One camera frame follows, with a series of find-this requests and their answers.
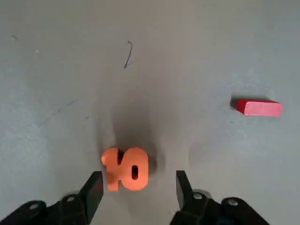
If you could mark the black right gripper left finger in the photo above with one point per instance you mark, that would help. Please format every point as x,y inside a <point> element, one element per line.
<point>70,211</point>

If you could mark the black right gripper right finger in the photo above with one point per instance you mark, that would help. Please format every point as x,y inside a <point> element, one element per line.
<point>199,211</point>

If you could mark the orange number ten piece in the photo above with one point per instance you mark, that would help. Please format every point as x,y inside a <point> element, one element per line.
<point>140,159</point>

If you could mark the red rectangular block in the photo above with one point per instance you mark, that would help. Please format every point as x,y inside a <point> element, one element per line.
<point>260,109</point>

